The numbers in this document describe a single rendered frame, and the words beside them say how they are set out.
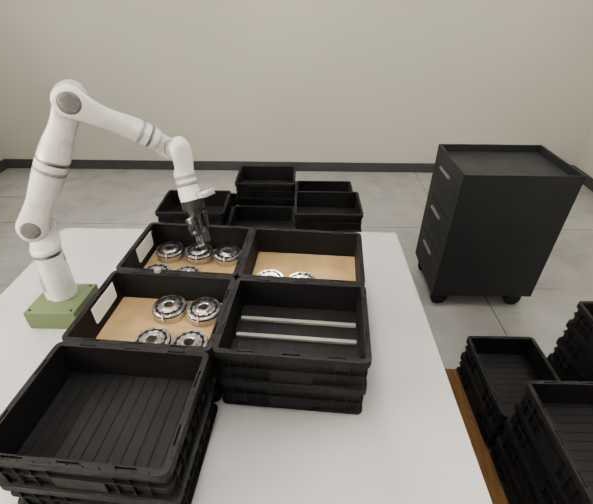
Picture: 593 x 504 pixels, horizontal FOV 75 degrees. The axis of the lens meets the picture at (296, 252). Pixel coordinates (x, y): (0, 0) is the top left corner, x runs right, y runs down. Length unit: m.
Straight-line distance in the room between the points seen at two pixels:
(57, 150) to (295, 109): 3.00
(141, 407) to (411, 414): 0.72
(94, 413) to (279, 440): 0.46
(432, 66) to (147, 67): 2.65
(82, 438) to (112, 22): 3.71
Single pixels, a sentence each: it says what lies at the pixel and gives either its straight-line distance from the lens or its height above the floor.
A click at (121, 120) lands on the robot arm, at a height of 1.35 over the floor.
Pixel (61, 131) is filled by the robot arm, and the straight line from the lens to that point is 1.36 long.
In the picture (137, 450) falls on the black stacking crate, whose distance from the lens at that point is 1.04.
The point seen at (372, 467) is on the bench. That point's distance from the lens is 1.12.
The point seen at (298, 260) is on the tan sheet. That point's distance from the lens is 1.45.
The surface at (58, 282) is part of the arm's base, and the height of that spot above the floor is 0.85.
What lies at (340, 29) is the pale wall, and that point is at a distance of 3.96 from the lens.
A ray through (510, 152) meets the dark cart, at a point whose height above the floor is 0.86.
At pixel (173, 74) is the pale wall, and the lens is 4.19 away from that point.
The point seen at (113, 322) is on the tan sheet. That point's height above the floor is 0.83.
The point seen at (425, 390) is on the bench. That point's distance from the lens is 1.27.
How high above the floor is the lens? 1.69
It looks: 35 degrees down
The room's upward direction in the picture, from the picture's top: straight up
